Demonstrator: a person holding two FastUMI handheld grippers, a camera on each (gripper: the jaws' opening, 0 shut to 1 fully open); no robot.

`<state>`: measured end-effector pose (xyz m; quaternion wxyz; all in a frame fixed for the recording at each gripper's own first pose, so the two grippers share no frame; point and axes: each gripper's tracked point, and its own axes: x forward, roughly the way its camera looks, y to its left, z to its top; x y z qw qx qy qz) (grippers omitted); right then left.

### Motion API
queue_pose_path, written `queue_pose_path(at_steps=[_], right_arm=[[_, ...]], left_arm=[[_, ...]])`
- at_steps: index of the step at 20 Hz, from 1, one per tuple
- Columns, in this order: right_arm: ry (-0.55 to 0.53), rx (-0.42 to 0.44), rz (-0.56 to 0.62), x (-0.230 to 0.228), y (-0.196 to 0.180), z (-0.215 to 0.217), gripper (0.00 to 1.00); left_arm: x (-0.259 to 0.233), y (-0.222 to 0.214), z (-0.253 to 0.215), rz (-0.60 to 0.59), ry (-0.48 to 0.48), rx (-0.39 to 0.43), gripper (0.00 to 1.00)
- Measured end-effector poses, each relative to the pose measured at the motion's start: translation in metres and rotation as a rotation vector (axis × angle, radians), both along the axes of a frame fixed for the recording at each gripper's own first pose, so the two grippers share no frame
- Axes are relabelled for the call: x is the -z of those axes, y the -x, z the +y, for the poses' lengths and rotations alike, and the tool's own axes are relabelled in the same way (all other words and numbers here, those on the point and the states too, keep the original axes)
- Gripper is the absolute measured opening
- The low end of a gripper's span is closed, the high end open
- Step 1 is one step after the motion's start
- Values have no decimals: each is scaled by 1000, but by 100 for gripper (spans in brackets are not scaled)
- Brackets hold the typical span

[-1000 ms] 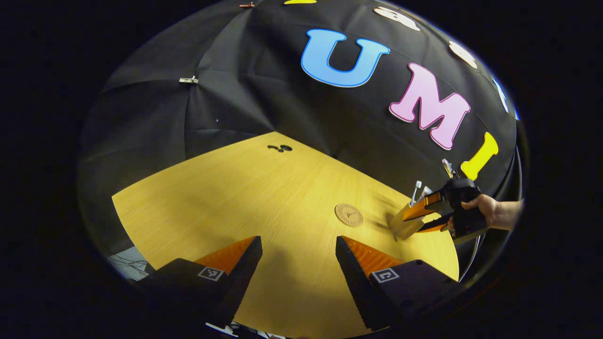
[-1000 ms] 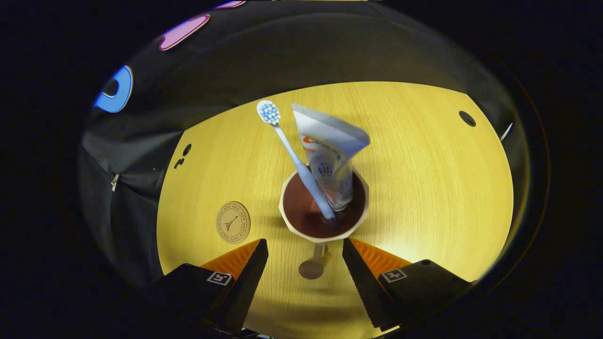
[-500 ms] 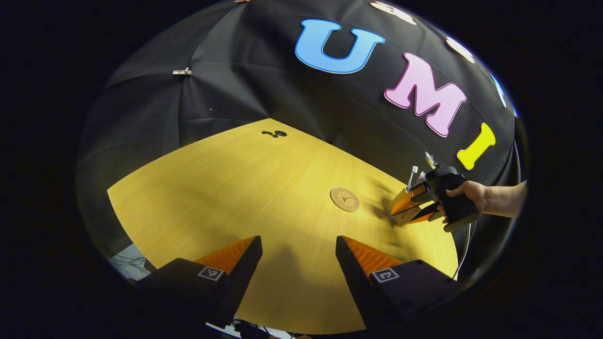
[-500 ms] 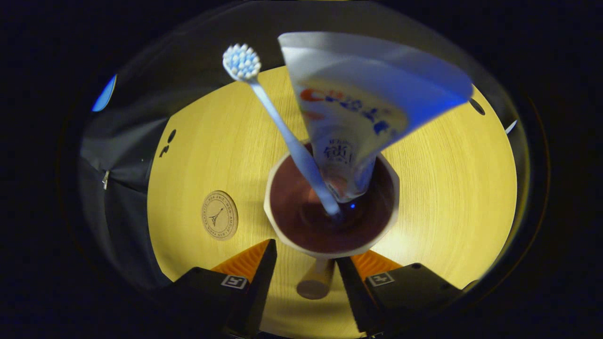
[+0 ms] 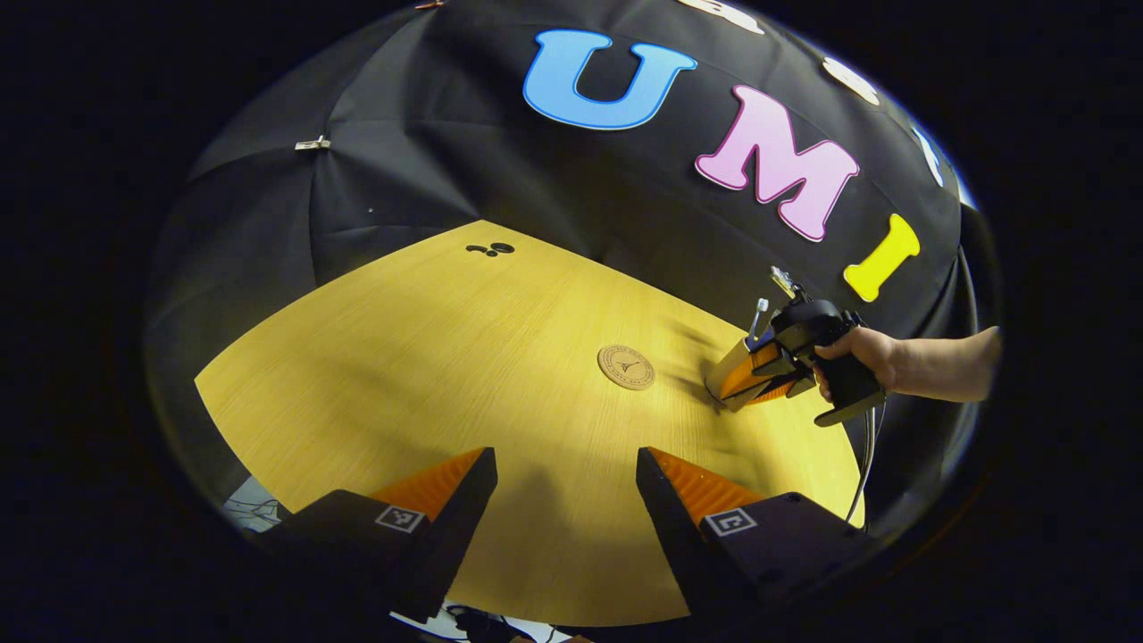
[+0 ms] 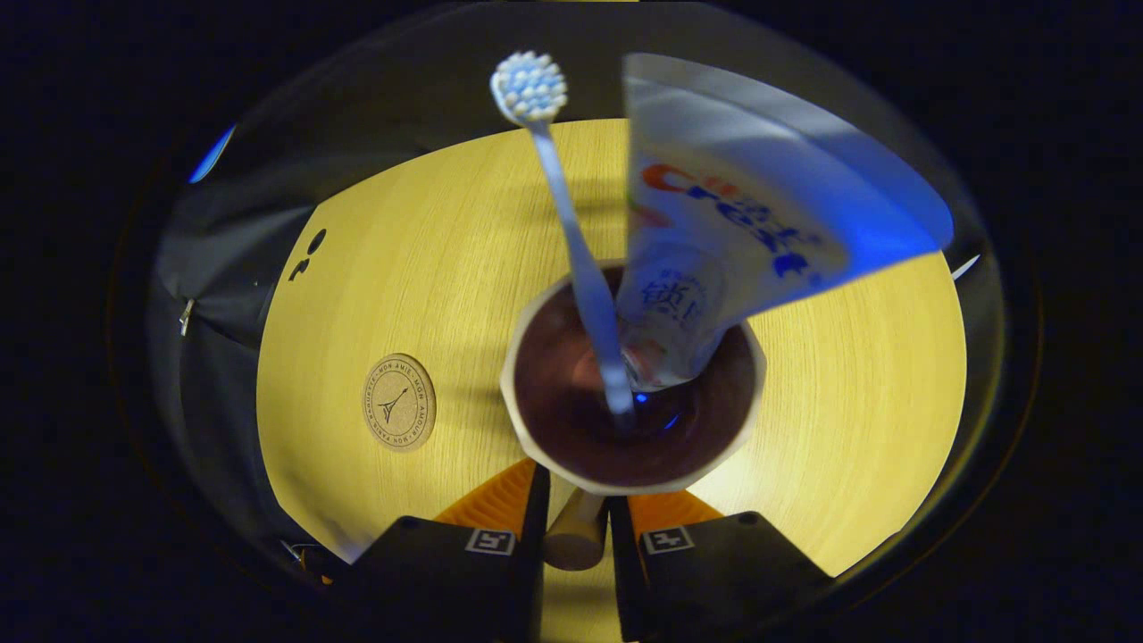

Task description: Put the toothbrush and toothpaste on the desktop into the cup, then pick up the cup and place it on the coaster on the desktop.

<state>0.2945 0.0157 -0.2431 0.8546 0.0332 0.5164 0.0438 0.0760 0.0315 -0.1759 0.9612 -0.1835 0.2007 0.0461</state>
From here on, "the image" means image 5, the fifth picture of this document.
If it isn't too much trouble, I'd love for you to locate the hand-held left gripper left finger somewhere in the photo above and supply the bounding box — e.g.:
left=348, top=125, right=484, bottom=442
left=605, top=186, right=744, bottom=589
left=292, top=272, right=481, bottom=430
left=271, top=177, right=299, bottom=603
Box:
left=268, top=447, right=499, bottom=626

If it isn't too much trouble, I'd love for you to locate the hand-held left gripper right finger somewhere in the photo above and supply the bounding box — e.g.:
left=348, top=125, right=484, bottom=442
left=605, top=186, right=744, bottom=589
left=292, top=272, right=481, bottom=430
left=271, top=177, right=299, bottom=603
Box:
left=636, top=447, right=880, bottom=626

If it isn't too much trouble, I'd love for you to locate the beige cup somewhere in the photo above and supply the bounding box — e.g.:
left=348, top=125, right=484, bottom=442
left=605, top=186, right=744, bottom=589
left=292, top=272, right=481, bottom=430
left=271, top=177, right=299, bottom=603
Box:
left=705, top=332, right=773, bottom=413

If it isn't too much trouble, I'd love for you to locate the round cork coaster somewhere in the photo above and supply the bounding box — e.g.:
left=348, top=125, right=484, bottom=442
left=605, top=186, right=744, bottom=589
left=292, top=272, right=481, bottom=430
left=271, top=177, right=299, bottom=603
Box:
left=597, top=344, right=656, bottom=392

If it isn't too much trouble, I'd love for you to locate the wooden desktop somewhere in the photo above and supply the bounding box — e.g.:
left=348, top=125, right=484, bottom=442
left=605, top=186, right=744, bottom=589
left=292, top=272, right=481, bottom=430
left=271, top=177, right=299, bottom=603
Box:
left=195, top=219, right=865, bottom=628

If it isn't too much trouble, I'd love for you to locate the black cable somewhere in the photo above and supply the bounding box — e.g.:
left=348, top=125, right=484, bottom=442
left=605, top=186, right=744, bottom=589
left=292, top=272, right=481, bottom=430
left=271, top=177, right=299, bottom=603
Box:
left=844, top=402, right=887, bottom=528

